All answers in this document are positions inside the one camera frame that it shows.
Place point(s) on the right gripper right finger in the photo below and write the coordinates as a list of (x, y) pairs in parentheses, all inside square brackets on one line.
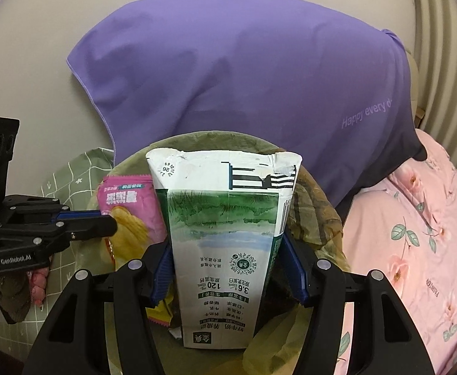
[(298, 262)]

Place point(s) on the pink chip bag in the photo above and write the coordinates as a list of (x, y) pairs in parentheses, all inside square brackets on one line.
[(132, 201)]

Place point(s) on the yellow snack wrapper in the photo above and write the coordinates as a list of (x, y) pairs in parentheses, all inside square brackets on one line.
[(163, 313)]

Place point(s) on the green white milk carton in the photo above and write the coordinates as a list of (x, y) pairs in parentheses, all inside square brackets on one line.
[(226, 213)]

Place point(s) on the green grid pillow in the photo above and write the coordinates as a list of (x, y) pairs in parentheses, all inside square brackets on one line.
[(73, 185)]

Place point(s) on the operator left hand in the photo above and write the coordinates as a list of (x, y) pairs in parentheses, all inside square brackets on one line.
[(15, 298)]

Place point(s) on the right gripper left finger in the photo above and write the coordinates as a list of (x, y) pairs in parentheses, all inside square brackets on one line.
[(159, 272)]

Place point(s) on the pink floral bedsheet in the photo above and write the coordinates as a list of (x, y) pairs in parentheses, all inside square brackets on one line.
[(406, 226)]

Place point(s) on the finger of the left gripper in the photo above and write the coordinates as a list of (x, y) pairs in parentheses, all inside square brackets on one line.
[(67, 215), (104, 226)]

